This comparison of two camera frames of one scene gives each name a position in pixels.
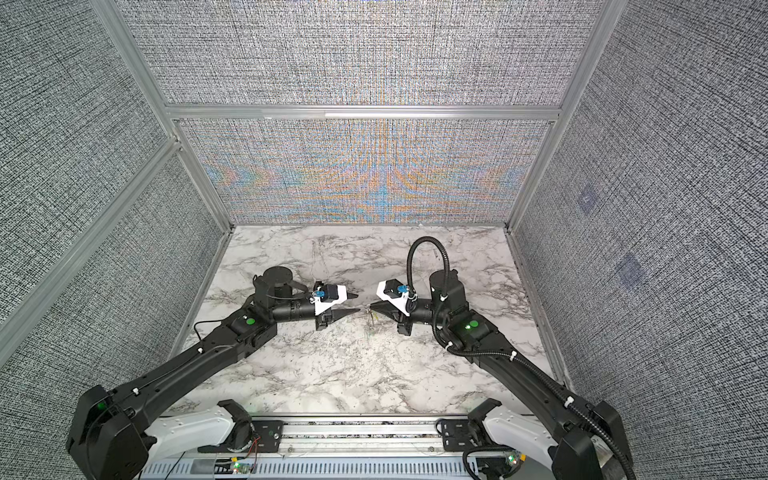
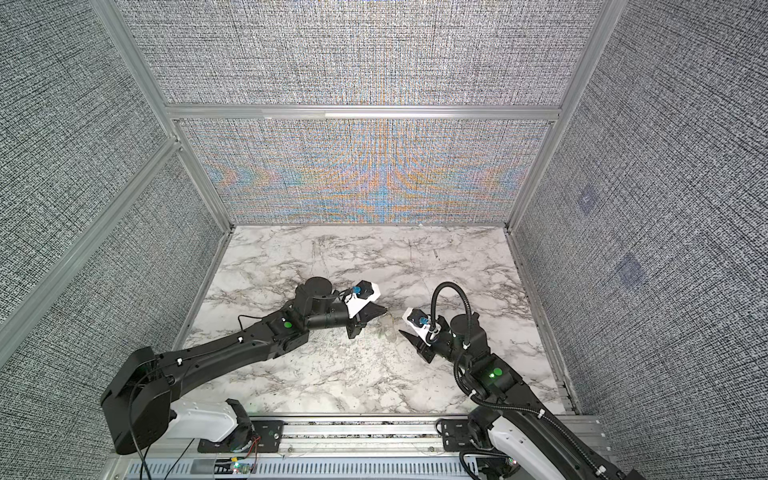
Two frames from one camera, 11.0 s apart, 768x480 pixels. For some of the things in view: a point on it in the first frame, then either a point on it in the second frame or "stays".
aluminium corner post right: x=609 y=19 stays
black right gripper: x=385 y=307 to x=421 y=347
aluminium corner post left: x=114 y=21 stays
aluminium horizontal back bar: x=364 y=112 stays
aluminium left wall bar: x=30 y=309 stays
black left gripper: x=337 y=315 to x=359 y=320
